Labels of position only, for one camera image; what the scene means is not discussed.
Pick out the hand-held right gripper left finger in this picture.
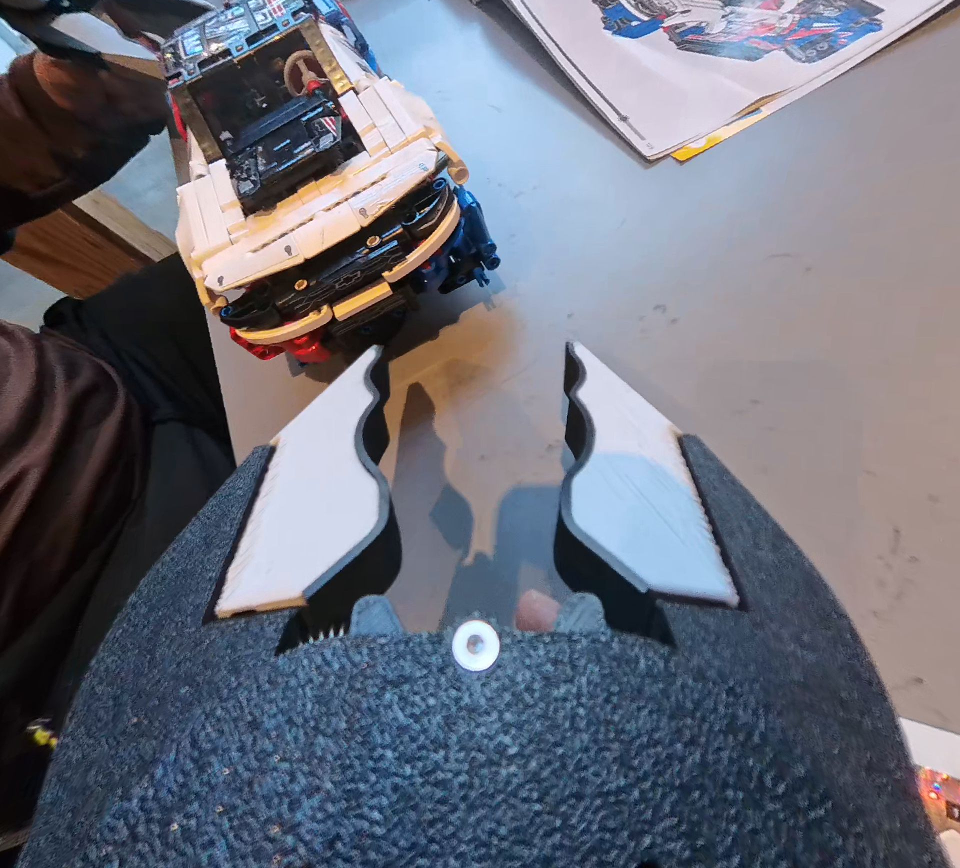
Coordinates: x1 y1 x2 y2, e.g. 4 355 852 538
212 345 404 619

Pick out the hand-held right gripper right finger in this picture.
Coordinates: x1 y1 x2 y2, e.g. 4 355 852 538
555 340 742 643

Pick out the toy brick race car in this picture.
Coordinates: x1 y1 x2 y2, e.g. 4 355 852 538
161 0 500 367

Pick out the instruction booklet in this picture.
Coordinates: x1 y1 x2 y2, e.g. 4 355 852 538
373 0 960 160

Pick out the person's left forearm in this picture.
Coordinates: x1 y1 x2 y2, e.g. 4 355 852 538
0 50 172 218

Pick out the person's right hand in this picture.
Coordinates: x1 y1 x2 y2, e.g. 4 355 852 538
516 589 561 633

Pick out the person's dark sweater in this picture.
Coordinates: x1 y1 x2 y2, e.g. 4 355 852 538
0 253 237 809

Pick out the yellow leaflet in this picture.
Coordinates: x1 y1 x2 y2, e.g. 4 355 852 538
669 104 774 163

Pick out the holographic sticker sheet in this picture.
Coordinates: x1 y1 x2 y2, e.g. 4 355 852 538
896 718 960 854

